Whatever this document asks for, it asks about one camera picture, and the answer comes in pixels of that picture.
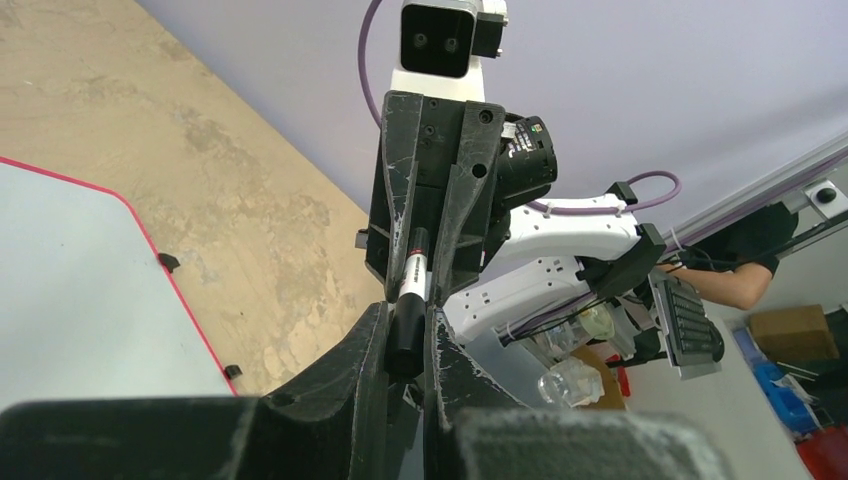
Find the cardboard box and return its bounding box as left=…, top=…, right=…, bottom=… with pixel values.
left=748, top=305, right=840, bottom=365

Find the black marker cap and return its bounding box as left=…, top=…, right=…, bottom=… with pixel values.
left=384, top=293, right=427, bottom=378

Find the blue plastic bin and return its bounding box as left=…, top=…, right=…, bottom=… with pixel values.
left=753, top=362, right=821, bottom=436

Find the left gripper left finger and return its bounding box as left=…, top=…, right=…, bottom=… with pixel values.
left=1, top=302, right=389, bottom=479

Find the person forearm in background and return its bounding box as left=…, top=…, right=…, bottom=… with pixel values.
left=658, top=263, right=774, bottom=311

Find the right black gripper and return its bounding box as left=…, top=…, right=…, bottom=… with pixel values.
left=365, top=90, right=505, bottom=307

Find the clear plastic bag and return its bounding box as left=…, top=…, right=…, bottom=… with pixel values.
left=537, top=357, right=605, bottom=408

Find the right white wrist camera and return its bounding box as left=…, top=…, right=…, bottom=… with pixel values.
left=390, top=0, right=509, bottom=102

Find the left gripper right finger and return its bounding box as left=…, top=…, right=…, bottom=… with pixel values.
left=424, top=307, right=734, bottom=479

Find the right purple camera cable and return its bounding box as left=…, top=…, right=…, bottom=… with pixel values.
left=357, top=0, right=684, bottom=217

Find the white whiteboard marker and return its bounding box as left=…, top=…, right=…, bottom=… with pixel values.
left=396, top=227, right=430, bottom=307

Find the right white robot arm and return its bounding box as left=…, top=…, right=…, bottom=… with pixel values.
left=365, top=90, right=665, bottom=353

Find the red framed whiteboard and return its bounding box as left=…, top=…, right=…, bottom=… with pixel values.
left=1, top=159, right=235, bottom=408

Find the aluminium frame rail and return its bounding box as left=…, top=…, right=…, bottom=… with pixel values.
left=664, top=132, right=847, bottom=256

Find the black keyboard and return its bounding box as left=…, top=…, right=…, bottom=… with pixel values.
left=648, top=269, right=725, bottom=380

